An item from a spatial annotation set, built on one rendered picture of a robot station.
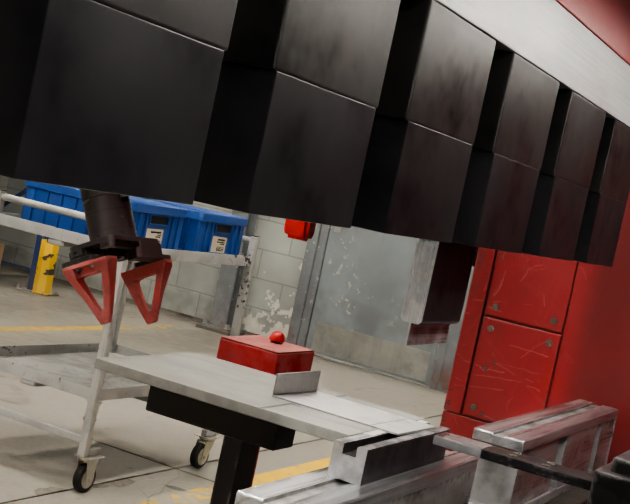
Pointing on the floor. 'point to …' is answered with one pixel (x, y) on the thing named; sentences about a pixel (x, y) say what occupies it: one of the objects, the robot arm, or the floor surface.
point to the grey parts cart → (86, 381)
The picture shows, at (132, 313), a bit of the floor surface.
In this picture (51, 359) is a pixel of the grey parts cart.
